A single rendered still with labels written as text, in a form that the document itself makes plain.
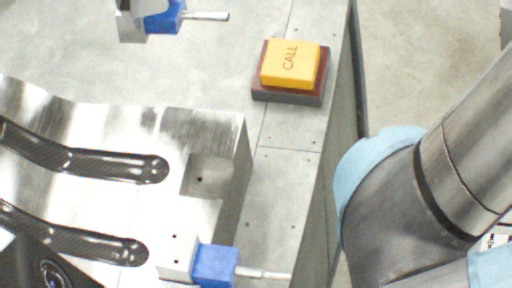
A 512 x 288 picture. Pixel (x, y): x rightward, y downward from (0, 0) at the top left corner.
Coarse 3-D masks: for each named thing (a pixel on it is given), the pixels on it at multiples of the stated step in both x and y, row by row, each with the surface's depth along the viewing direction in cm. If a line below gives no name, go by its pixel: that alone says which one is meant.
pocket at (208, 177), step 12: (192, 156) 127; (204, 156) 127; (216, 156) 126; (192, 168) 129; (204, 168) 128; (216, 168) 128; (228, 168) 127; (192, 180) 128; (204, 180) 128; (216, 180) 128; (228, 180) 126; (180, 192) 125; (192, 192) 127; (204, 192) 127; (216, 192) 127
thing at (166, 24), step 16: (176, 0) 133; (160, 16) 132; (176, 16) 131; (192, 16) 132; (208, 16) 132; (224, 16) 132; (128, 32) 133; (144, 32) 133; (160, 32) 133; (176, 32) 133
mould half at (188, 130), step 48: (0, 96) 130; (48, 96) 133; (96, 144) 129; (144, 144) 128; (192, 144) 127; (240, 144) 129; (0, 192) 123; (48, 192) 126; (96, 192) 125; (144, 192) 124; (240, 192) 131; (0, 240) 120; (144, 240) 121
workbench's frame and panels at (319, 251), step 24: (360, 48) 206; (360, 72) 208; (336, 96) 188; (360, 96) 213; (336, 120) 190; (360, 120) 217; (336, 144) 193; (312, 216) 177; (336, 216) 204; (312, 240) 180; (336, 240) 209; (312, 264) 184; (336, 264) 212
